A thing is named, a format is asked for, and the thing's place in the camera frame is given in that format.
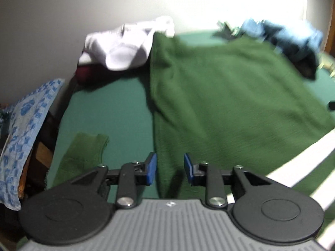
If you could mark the blue patterned cloth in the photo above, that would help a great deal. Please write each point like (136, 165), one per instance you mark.
(23, 125)

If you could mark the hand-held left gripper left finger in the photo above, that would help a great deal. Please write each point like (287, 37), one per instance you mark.
(152, 168)

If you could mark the green cardigan with white stripes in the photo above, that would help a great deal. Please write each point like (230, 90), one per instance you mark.
(222, 109)

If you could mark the white garment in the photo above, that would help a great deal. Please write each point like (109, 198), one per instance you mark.
(125, 47)

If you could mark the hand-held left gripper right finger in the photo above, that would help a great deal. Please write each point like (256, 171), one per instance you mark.
(188, 170)

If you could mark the blue sweater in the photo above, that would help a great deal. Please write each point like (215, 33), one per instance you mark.
(293, 41)

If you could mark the dark red sweater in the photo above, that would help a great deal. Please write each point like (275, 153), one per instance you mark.
(87, 74)

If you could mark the brown wooden stand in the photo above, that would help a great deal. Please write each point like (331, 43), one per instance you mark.
(39, 157)

